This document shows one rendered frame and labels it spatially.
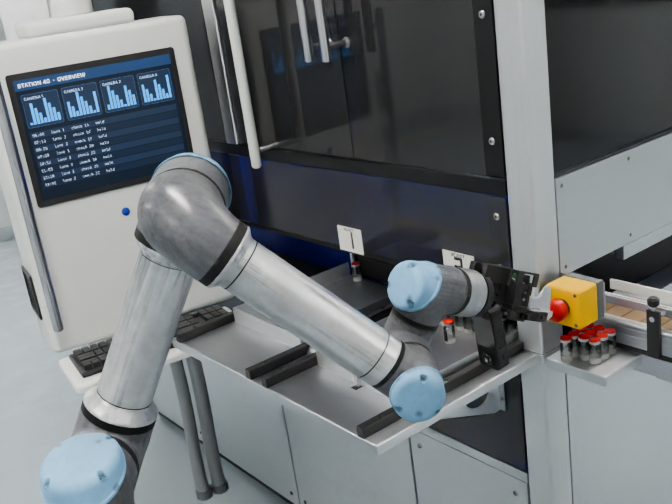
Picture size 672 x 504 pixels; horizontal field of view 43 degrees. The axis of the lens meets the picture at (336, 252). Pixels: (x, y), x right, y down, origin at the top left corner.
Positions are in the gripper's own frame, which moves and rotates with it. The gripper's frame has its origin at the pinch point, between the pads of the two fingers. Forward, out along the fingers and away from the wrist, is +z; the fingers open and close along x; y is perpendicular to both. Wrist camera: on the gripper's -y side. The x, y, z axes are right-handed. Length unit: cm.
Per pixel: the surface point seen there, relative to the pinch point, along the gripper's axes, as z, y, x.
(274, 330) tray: -15, -17, 55
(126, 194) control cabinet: -29, 4, 107
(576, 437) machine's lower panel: 26.2, -23.9, 5.4
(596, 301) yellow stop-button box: 8.5, 4.2, -3.8
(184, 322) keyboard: -13, -24, 94
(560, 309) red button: 1.5, 1.7, -1.8
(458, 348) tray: 3.3, -10.8, 20.3
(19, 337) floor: 43, -89, 351
